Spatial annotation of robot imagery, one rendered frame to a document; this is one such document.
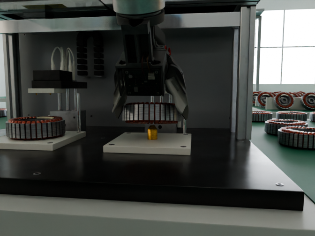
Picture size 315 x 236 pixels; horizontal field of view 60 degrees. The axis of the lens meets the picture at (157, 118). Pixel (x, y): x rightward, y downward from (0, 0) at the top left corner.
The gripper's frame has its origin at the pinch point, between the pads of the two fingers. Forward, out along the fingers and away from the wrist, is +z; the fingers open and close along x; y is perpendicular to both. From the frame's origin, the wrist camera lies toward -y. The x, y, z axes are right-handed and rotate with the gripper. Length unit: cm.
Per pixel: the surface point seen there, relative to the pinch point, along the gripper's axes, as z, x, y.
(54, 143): 0.7, -16.7, 8.4
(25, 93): 9.1, -42.8, -23.3
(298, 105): 67, 73, -108
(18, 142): 0.8, -23.9, 8.2
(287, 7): 146, 218, -652
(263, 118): 33, 35, -46
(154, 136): 3.0, 0.7, 2.9
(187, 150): 0.4, 7.1, 9.2
